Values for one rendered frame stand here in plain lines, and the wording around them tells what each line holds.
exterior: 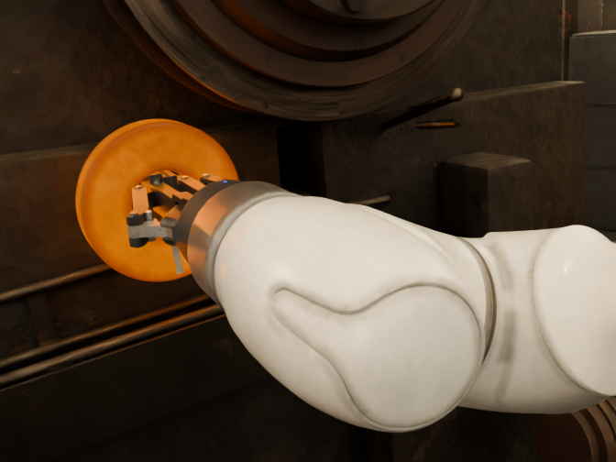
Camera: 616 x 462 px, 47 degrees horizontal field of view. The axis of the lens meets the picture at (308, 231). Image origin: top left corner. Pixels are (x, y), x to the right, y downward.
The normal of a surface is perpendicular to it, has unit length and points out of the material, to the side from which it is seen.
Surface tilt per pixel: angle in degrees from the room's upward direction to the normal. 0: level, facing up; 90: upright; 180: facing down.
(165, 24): 90
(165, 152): 93
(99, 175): 93
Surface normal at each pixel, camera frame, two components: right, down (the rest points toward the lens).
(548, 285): -0.09, -0.37
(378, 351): 0.05, 0.09
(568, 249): -0.08, -0.75
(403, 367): 0.29, 0.27
